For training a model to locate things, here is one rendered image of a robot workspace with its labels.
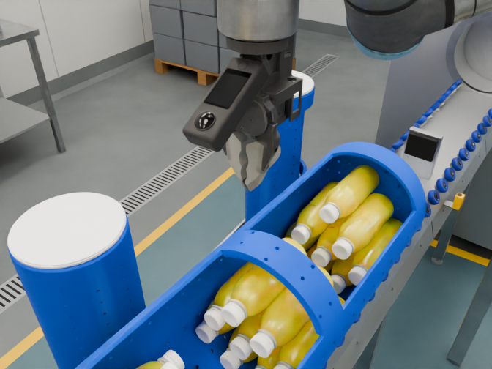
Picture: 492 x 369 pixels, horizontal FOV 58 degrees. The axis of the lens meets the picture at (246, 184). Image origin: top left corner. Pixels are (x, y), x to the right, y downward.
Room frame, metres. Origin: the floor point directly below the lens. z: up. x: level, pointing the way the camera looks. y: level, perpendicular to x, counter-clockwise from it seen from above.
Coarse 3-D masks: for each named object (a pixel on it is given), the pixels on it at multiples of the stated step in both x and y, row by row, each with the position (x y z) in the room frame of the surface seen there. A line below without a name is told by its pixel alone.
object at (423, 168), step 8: (416, 128) 1.24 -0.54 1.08; (408, 136) 1.24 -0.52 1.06; (416, 136) 1.21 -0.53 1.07; (424, 136) 1.20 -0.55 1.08; (432, 136) 1.20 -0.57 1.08; (440, 136) 1.19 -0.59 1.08; (408, 144) 1.22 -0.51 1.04; (416, 144) 1.21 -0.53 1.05; (424, 144) 1.19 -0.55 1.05; (432, 144) 1.18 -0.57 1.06; (440, 144) 1.19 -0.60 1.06; (408, 152) 1.22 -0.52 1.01; (416, 152) 1.20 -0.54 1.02; (424, 152) 1.19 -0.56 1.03; (432, 152) 1.17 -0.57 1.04; (408, 160) 1.23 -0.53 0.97; (416, 160) 1.21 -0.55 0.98; (424, 160) 1.20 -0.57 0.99; (432, 160) 1.18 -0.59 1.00; (416, 168) 1.21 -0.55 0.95; (424, 168) 1.20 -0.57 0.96; (432, 168) 1.18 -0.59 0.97; (424, 176) 1.19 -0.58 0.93
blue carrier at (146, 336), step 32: (320, 160) 0.89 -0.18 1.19; (352, 160) 0.92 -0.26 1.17; (384, 160) 0.83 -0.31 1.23; (288, 192) 0.75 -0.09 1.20; (384, 192) 0.86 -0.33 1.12; (416, 192) 0.79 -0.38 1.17; (256, 224) 0.74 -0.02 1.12; (288, 224) 0.83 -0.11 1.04; (416, 224) 0.75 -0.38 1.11; (224, 256) 0.57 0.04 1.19; (256, 256) 0.53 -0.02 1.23; (288, 256) 0.53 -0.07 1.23; (384, 256) 0.63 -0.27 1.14; (192, 288) 0.58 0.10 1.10; (288, 288) 0.49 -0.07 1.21; (320, 288) 0.49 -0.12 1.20; (352, 288) 0.68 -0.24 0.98; (160, 320) 0.51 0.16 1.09; (192, 320) 0.56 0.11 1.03; (320, 320) 0.45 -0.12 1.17; (352, 320) 0.51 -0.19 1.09; (96, 352) 0.38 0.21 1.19; (128, 352) 0.45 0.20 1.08; (160, 352) 0.49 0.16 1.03; (192, 352) 0.51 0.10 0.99; (224, 352) 0.53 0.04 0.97; (320, 352) 0.42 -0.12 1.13
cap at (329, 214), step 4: (328, 204) 0.75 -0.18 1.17; (324, 208) 0.74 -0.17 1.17; (328, 208) 0.74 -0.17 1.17; (332, 208) 0.74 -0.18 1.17; (320, 212) 0.74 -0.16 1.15; (324, 212) 0.74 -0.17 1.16; (328, 212) 0.73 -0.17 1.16; (332, 212) 0.73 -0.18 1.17; (336, 212) 0.73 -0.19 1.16; (320, 216) 0.74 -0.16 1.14; (324, 216) 0.74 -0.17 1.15; (328, 216) 0.73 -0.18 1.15; (332, 216) 0.73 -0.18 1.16; (336, 216) 0.73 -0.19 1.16; (324, 220) 0.73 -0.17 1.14; (328, 220) 0.73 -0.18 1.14; (332, 220) 0.72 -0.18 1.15
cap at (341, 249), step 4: (340, 240) 0.68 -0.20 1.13; (344, 240) 0.68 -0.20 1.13; (336, 244) 0.67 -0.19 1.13; (340, 244) 0.67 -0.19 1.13; (344, 244) 0.67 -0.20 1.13; (348, 244) 0.67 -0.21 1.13; (332, 248) 0.67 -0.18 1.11; (336, 248) 0.67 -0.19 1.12; (340, 248) 0.66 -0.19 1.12; (344, 248) 0.66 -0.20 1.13; (348, 248) 0.66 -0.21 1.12; (336, 252) 0.67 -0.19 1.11; (340, 252) 0.66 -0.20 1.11; (344, 252) 0.66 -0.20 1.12; (348, 252) 0.66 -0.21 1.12; (336, 256) 0.67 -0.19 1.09; (340, 256) 0.66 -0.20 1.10; (344, 256) 0.66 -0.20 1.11; (348, 256) 0.66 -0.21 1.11
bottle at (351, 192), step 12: (360, 168) 0.87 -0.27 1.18; (372, 168) 0.88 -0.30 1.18; (348, 180) 0.82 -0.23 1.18; (360, 180) 0.82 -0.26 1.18; (372, 180) 0.84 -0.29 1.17; (336, 192) 0.78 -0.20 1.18; (348, 192) 0.78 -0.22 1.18; (360, 192) 0.79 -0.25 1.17; (372, 192) 0.84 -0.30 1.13; (324, 204) 0.76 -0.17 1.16; (336, 204) 0.75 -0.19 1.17; (348, 204) 0.75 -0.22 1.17; (360, 204) 0.79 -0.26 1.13
